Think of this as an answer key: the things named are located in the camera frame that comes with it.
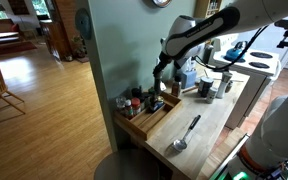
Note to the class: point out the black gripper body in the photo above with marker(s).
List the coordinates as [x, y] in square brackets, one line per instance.
[164, 60]

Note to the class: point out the glass black pepper grinder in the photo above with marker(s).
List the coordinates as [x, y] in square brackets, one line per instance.
[157, 87]

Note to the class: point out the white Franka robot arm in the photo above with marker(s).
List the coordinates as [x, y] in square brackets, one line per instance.
[265, 154]

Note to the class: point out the blue tissue box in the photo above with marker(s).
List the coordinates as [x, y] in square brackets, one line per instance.
[188, 79]

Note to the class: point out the wooden organizer box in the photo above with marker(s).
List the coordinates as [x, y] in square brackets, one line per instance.
[147, 122]

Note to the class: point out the dark spice bottle black cap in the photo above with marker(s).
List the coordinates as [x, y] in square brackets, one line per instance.
[176, 86]

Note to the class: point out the dark canister white lid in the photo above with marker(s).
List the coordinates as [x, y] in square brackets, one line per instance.
[204, 85]

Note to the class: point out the red cap spice jar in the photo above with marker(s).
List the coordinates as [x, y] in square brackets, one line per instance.
[136, 105]

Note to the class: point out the small white shaker bottle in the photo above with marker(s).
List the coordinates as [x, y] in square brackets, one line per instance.
[211, 95]

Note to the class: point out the wooden spice shelf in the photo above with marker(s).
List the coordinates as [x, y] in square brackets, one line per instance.
[206, 8]

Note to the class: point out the salt grinder metal top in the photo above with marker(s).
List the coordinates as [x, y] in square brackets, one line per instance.
[226, 76]

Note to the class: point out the blue kettle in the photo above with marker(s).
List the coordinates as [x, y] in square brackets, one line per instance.
[234, 52]

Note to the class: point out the white stove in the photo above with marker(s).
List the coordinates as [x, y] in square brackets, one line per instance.
[261, 67]

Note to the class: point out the round grey stool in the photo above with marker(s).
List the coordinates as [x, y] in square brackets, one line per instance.
[128, 164]

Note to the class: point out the round wall clock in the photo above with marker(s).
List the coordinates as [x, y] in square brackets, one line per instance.
[161, 3]

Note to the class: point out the metal spoon black handle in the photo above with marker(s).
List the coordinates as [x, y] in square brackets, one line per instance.
[181, 144]

